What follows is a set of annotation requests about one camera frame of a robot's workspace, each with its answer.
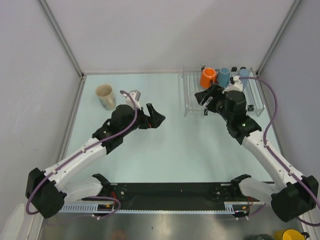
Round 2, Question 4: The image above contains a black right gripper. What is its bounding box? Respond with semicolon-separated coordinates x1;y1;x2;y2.
194;83;232;123

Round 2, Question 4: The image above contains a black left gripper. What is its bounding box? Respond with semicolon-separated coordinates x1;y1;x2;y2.
121;103;165;136

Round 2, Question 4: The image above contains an orange mug black handle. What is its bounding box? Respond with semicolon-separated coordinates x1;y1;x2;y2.
199;67;217;89

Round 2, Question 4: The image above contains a beige tall mug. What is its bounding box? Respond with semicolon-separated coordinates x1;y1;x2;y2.
95;84;116;111

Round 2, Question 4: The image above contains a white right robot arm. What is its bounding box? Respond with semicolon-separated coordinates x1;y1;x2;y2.
194;84;320;222

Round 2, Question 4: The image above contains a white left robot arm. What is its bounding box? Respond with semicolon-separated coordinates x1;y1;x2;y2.
25;103;166;219

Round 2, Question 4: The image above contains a clear acrylic dish rack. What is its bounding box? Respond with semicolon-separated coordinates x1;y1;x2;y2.
182;66;265;120

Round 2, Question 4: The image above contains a blue patterned mug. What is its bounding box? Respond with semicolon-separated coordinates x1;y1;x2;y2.
217;67;230;88

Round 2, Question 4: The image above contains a light blue plastic cup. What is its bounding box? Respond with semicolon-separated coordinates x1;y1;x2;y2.
238;69;250;88

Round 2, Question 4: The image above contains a yellow mug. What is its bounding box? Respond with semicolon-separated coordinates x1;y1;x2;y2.
273;228;310;240

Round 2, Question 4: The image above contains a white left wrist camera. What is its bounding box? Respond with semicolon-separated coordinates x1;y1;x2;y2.
120;90;141;109

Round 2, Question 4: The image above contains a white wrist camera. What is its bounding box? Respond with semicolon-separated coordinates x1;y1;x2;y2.
120;90;141;109
224;75;243;92

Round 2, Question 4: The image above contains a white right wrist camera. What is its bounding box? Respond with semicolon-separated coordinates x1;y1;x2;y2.
224;75;243;92

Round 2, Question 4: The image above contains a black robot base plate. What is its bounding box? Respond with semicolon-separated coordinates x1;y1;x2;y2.
94;174;258;211

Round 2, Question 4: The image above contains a light blue cable duct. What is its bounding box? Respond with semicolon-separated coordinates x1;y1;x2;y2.
59;203;115;214

